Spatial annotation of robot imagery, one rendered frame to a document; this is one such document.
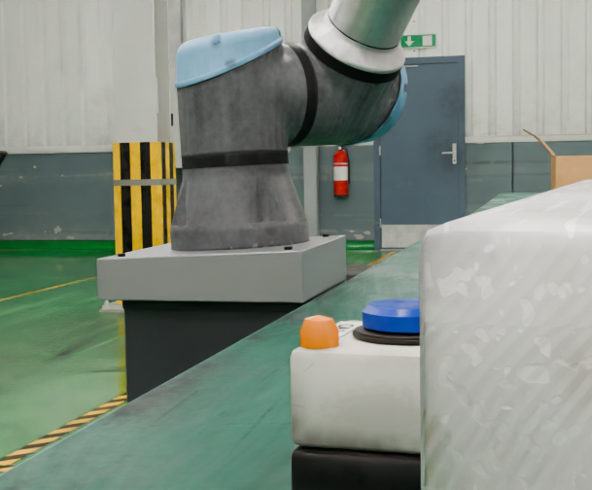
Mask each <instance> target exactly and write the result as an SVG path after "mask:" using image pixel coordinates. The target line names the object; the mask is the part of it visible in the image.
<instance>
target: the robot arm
mask: <svg viewBox="0 0 592 490"><path fill-rule="evenodd" d="M419 2H420V0H333V1H332V3H331V7H330V8H329V9H326V10H323V11H320V12H318V13H316V14H314V15H313V16H312V17H311V19H310V20H309V22H308V24H307V27H306V29H305V31H304V34H303V36H302V38H301V40H300V42H298V43H282V42H283V36H282V35H281V31H280V29H279V28H278V27H273V26H267V27H257V28H249V29H243V30H236V31H230V32H225V33H219V34H214V35H209V36H205V37H200V38H196V39H192V40H189V41H187V42H186V43H184V44H183V45H182V46H181V47H180V48H179V49H178V50H177V53H176V81H175V88H177V98H178V113H179V127H180V143H181V158H182V169H183V180H182V185H181V188H180V192H179V196H178V200H177V204H176V208H175V212H174V216H173V220H172V225H171V229H170V240H171V249H172V250H177V251H214V250H234V249H250V248H262V247H273V246H282V245H291V244H297V243H302V242H307V241H309V228H308V221H307V218H306V216H305V213H304V210H303V208H302V205H301V203H300V200H299V197H298V195H297V192H296V188H295V185H294V183H293V180H292V177H291V175H290V170H289V156H288V147H298V146H323V145H336V146H353V145H357V144H360V143H366V142H371V141H374V140H376V139H378V138H380V137H382V136H384V135H385V134H386V133H387V132H389V131H390V130H391V129H392V127H393V126H394V125H395V124H396V122H397V121H398V119H399V118H400V115H401V113H402V111H403V108H404V105H405V101H406V97H407V92H405V91H404V89H403V88H404V86H406V85H407V75H406V71H405V68H404V65H403V64H404V61H405V56H404V52H403V49H402V47H401V44H400V39H401V37H402V35H403V33H404V31H405V29H406V27H407V25H408V24H409V22H410V20H411V18H412V16H413V14H414V12H415V10H416V8H417V6H418V4H419Z"/></svg>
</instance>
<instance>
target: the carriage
mask: <svg viewBox="0 0 592 490"><path fill-rule="evenodd" d="M419 310H420V431H421V490H592V179H591V180H583V181H580V182H576V183H573V184H570V185H567V186H564V187H561V188H558V189H555V190H552V191H548V192H543V193H540V194H536V195H533V196H530V197H527V198H523V199H520V200H517V201H514V202H510V203H508V204H505V205H502V206H499V207H495V208H492V209H489V210H486V211H482V212H479V213H476V214H473V215H469V216H466V217H464V218H461V219H457V220H454V221H451V222H448V223H445V224H443V225H440V226H438V227H434V228H432V229H429V230H427V233H426V235H425V237H424V240H423V242H422V245H421V247H420V250H419Z"/></svg>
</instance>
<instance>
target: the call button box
mask: <svg viewBox="0 0 592 490"><path fill-rule="evenodd" d="M336 325H337V328H338V338H339V345H338V346H337V347H334V348H328V349H308V348H302V347H300V346H299V347H298V348H297V349H295V350H293V352H292V355H291V358H290V365H291V422H292V439H293V442H294V444H297V445H298V447H297V448H296V449H294V450H293V453H292V455H291V470H292V490H421V431H420V333H419V332H413V333H410V332H381V331H374V330H370V329H366V328H364V327H363V321H359V320H350V321H347V322H342V321H341V322H339V323H337V324H336Z"/></svg>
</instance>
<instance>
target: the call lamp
mask: <svg viewBox="0 0 592 490"><path fill-rule="evenodd" d="M299 341H300V347H302V348H308V349H328V348H334V347H337V346H338V345H339V338H338V328H337V325H336V323H335V321H334V319H333V318H332V317H327V316H323V315H316V316H312V317H308V318H305V319H304V321H303V323H302V326H301V328H300V330H299Z"/></svg>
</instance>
